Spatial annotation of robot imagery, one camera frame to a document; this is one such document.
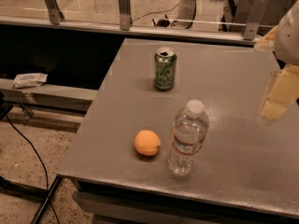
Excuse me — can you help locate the black cable behind rail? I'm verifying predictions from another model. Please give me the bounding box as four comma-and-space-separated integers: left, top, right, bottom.
132, 0, 199, 30

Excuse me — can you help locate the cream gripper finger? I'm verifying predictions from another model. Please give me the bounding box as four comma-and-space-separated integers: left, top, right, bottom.
254, 26, 278, 51
260, 64, 299, 120

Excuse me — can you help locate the metal bracket post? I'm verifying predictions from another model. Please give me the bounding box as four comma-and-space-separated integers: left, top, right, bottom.
44, 0, 64, 25
118, 0, 132, 31
243, 0, 269, 41

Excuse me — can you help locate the grey side bench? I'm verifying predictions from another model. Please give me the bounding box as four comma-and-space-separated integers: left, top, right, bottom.
0, 78, 97, 112

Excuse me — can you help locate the middle metal bracket post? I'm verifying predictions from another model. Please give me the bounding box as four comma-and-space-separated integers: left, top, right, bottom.
118, 0, 132, 31

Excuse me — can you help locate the grey metal table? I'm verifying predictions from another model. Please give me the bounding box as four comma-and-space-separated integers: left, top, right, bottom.
59, 39, 299, 224

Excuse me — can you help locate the black floor cable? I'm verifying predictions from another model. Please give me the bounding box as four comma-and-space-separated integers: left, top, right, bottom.
0, 109, 62, 224

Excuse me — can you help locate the green soda can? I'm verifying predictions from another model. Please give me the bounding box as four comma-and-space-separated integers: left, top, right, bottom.
154, 47, 177, 91

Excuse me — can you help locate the left metal bracket post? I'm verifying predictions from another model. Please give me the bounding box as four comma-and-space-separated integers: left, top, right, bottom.
44, 0, 64, 25

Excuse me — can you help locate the right metal bracket post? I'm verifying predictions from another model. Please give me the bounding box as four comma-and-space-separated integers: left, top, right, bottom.
243, 0, 269, 41

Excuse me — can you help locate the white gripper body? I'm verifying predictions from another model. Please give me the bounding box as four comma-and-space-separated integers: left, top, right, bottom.
275, 0, 299, 65

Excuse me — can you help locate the clear plastic water bottle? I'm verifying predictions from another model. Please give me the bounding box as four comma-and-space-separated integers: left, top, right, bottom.
167, 100, 209, 177

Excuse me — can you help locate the orange fruit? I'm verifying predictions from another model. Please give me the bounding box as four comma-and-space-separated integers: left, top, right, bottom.
135, 130, 161, 157

